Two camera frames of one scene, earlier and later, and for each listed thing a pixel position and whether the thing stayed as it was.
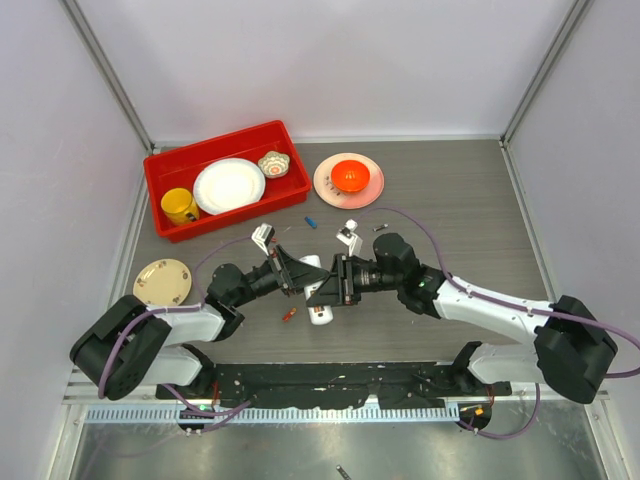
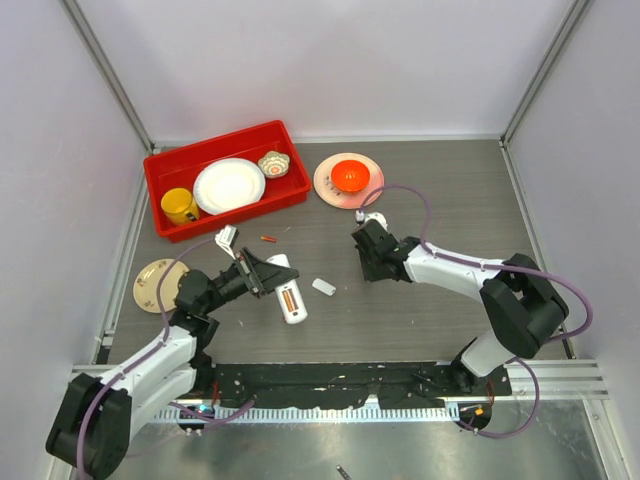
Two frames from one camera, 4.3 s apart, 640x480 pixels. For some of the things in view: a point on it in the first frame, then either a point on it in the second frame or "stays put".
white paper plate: x=225 y=185 stays put
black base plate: x=401 y=385 stays put
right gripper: x=338 y=288 -> x=368 y=275
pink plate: x=334 y=196 stays put
